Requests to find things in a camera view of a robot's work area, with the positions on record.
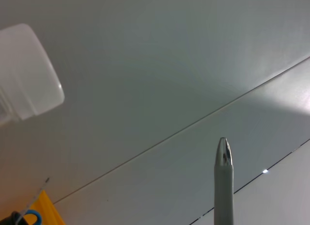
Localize silver ballpoint pen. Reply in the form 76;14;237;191
214;137;235;225

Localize clear water bottle green label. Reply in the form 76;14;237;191
0;23;65;128

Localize clear plastic ruler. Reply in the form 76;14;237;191
18;177;51;225

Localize blue scissors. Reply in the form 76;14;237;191
23;209;43;225

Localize yellow plastic bin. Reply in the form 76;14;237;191
31;190;66;225

